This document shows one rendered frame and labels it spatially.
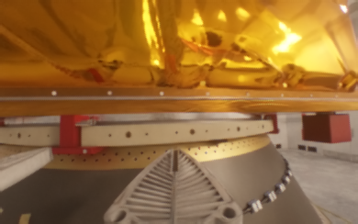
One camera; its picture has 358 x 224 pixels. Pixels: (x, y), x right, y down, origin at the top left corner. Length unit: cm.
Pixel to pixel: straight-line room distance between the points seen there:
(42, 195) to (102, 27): 46
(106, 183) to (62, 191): 10
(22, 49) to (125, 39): 26
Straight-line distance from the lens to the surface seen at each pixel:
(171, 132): 33
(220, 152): 44
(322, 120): 94
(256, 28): 62
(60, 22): 53
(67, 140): 39
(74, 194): 42
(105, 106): 45
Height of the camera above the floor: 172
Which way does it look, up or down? 4 degrees up
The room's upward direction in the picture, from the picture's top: 2 degrees counter-clockwise
